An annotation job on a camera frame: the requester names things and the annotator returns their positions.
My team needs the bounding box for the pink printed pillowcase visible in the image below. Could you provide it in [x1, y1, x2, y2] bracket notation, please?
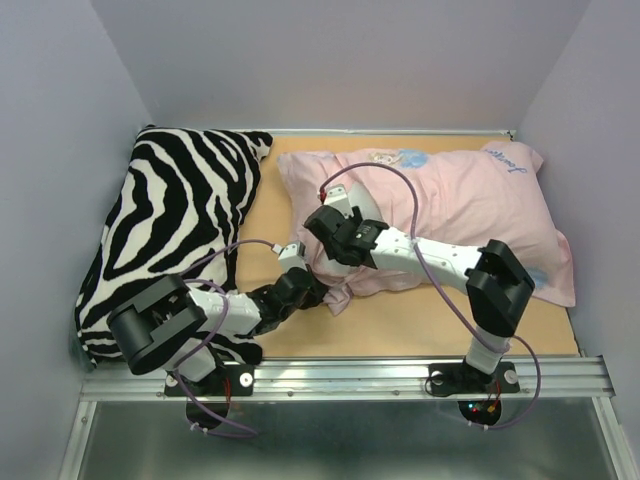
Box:
[277, 141, 576, 315]

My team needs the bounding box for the white pillow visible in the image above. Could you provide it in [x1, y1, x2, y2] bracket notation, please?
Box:
[347, 182, 383, 221]

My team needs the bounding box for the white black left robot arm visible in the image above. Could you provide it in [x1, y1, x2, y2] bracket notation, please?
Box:
[107, 267, 328, 394]

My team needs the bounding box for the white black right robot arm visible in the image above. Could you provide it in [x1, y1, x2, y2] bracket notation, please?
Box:
[304, 205, 535, 390]

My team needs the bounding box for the zebra striped pillow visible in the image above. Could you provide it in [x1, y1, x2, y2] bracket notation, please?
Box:
[73, 124, 274, 368]

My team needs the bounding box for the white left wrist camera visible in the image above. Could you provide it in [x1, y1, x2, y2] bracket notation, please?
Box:
[271, 241, 307, 273]

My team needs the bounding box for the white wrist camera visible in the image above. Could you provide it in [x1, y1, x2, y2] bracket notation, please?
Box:
[271, 241, 307, 273]
[320, 184, 352, 216]

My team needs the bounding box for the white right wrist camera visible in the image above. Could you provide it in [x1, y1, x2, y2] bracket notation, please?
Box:
[320, 184, 352, 216]

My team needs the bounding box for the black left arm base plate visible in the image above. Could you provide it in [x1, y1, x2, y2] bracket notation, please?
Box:
[178, 363, 255, 397]

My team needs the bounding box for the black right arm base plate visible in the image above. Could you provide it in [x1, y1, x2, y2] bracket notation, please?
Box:
[425, 361, 520, 397]

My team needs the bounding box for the aluminium rear table rail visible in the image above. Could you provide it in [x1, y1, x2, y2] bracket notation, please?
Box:
[269, 128, 517, 138]

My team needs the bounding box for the aluminium front mounting rail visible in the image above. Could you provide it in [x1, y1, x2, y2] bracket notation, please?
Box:
[80, 356, 615, 403]

